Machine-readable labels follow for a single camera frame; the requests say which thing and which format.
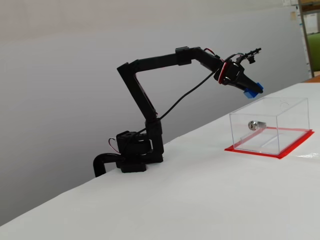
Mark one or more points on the yellow sticky note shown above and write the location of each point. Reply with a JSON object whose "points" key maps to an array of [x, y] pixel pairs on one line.
{"points": [[292, 15]]}

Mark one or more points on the silver lock cylinder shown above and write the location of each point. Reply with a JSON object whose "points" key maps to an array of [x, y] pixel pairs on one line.
{"points": [[252, 125]]}

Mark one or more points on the brown wooden table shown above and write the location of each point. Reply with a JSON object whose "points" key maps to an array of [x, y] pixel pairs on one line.
{"points": [[315, 78]]}

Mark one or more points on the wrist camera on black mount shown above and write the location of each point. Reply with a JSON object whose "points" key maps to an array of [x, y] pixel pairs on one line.
{"points": [[252, 60]]}

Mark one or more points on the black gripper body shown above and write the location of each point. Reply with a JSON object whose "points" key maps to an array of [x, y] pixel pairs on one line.
{"points": [[240, 80]]}

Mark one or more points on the red square mat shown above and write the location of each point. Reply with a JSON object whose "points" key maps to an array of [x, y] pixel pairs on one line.
{"points": [[287, 153]]}

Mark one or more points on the white paper sheet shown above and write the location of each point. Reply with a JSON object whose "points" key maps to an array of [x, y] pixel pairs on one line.
{"points": [[311, 23]]}

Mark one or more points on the transparent plastic box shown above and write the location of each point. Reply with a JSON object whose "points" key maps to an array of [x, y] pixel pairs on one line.
{"points": [[270, 125]]}

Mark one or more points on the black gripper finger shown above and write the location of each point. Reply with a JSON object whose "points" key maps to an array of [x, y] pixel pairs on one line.
{"points": [[250, 85], [236, 86]]}

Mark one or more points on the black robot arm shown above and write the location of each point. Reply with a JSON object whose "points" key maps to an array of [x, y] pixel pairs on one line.
{"points": [[140, 100]]}

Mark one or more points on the blue lego brick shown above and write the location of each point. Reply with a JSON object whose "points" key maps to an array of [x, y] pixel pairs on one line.
{"points": [[250, 94]]}

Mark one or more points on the black table clamp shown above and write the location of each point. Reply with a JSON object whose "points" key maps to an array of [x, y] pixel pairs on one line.
{"points": [[98, 162]]}

